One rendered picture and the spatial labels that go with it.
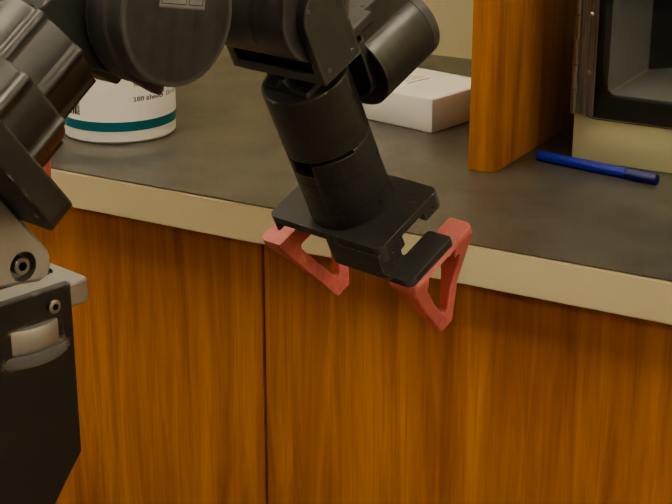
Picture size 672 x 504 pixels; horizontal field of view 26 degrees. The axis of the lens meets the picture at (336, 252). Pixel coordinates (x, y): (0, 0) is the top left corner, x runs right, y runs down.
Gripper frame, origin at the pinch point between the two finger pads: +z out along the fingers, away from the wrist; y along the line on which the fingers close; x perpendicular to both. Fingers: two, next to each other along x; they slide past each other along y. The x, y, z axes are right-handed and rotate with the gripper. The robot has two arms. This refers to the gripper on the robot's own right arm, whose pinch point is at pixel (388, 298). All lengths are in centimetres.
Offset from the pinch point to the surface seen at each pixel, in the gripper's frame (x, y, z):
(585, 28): -52, 20, 15
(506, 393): -16.8, 10.2, 31.4
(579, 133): -47, 21, 26
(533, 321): -20.7, 8.0, 24.6
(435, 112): -45, 39, 26
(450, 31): -77, 65, 41
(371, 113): -44, 48, 27
